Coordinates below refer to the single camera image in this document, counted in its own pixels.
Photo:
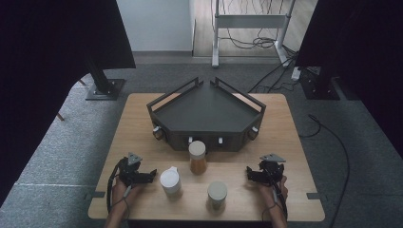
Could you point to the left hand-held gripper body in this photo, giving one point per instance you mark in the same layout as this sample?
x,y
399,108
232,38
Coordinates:
x,y
128,174

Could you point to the black metal stand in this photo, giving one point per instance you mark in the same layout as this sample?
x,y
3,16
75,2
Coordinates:
x,y
101,82
320,85

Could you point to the black corner shelf rack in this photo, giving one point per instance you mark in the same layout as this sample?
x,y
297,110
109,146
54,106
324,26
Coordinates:
x,y
206,110

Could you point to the jar with white spout lid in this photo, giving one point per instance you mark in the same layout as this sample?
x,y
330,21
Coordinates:
x,y
170,182

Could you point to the jar with pale grey lid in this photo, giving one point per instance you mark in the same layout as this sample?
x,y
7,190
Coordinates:
x,y
217,193

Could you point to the white desk frame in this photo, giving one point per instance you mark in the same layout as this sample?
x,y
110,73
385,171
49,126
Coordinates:
x,y
250,21

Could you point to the person's right hand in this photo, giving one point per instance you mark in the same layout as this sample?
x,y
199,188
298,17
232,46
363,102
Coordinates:
x,y
275,194

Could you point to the orange-filled jar with beige lid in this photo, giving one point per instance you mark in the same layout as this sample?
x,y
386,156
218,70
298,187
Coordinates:
x,y
198,163

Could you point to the black curtain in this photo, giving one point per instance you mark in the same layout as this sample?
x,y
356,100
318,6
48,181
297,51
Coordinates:
x,y
364,47
47,63

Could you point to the white power strip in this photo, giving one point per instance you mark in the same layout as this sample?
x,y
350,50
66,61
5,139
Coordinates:
x,y
296,73

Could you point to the person's left hand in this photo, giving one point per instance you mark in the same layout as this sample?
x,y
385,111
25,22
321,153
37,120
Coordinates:
x,y
122,194

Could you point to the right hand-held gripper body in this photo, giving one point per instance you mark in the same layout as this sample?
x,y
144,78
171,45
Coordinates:
x,y
271,172

